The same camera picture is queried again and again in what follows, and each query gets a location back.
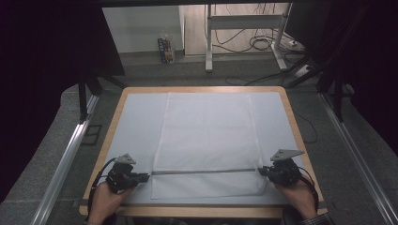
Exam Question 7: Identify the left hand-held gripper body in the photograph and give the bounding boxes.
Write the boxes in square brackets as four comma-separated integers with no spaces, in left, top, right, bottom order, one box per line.
[105,152,141,194]

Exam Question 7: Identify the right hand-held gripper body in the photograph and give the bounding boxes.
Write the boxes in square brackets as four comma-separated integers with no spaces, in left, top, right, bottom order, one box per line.
[269,148,306,188]

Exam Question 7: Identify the white mesh laundry bag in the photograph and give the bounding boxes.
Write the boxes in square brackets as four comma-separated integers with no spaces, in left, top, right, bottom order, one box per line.
[150,91,268,201]

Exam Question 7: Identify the person's left hand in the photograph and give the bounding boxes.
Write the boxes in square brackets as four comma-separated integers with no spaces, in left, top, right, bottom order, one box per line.
[87,180,136,225]

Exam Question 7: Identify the person's right hand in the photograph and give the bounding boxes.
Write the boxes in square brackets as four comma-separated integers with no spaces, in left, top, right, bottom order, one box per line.
[273,176,317,220]

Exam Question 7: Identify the white table mat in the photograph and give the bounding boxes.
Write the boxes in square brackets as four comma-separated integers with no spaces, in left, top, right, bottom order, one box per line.
[88,91,315,206]

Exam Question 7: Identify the black metal stand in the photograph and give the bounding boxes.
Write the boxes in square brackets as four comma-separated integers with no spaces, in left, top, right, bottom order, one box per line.
[283,54,345,124]
[77,69,128,124]

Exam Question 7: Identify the white power strip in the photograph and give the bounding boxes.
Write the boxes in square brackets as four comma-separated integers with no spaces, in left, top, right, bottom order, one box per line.
[293,63,312,79]

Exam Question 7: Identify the colourful packet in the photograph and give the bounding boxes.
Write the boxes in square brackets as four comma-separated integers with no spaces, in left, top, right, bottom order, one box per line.
[157,37,176,66]

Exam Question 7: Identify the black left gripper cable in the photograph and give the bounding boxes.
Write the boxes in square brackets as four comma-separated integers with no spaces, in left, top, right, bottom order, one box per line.
[86,157,120,221]

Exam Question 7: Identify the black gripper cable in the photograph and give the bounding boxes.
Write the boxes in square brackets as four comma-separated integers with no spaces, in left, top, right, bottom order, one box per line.
[298,166,320,212]
[86,157,120,221]

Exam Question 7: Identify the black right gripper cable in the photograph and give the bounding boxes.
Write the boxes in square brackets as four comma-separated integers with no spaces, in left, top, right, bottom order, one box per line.
[298,166,320,212]

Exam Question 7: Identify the thin black floor cable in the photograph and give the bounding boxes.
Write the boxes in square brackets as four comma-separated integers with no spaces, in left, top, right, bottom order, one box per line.
[293,110,319,145]

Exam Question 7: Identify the black rectangular floor frame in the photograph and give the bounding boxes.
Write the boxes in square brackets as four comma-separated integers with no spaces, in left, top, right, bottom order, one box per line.
[81,124,103,146]

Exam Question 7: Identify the aluminium rail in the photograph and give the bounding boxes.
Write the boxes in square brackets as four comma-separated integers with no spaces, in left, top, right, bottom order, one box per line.
[318,93,398,225]
[30,94,100,225]

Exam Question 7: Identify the bundle of black floor cables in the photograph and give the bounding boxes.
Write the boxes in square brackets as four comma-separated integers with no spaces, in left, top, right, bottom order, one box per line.
[211,3,299,54]

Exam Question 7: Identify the white desk frame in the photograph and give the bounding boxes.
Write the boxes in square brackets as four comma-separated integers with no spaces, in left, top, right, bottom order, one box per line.
[204,3,294,73]

